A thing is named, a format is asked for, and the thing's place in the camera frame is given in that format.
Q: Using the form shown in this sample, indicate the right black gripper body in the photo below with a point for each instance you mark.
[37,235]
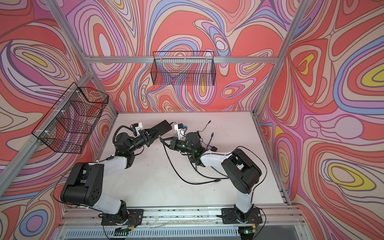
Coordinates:
[178,145]

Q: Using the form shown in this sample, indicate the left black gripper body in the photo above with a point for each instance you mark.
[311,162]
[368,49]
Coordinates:
[141,140]

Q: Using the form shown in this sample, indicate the black network switch box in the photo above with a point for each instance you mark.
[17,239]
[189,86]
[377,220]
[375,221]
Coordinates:
[160,129]

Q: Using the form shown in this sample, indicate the black power adapter with cord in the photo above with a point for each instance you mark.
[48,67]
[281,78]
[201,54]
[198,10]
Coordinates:
[199,131]

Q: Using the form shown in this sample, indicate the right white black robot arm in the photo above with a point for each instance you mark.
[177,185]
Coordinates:
[243,173]

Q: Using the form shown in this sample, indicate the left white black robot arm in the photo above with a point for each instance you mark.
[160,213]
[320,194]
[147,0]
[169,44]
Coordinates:
[84,186]

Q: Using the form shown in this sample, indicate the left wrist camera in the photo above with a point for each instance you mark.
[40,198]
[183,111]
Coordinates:
[136,128]

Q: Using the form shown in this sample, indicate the rear black wire basket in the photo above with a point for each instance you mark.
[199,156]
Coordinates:
[183,68]

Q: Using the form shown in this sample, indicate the black wire basket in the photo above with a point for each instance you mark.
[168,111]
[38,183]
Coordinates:
[183,68]
[73,121]

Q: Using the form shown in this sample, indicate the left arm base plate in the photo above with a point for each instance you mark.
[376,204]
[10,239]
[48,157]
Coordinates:
[131,217]

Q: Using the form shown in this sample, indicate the left black wire basket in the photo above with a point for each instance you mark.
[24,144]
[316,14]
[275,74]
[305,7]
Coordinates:
[73,121]

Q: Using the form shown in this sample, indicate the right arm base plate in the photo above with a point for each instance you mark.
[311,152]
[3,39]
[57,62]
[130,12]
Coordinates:
[235,216]

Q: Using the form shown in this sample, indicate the aluminium front rail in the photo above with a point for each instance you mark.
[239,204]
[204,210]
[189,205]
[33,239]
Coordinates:
[273,222]

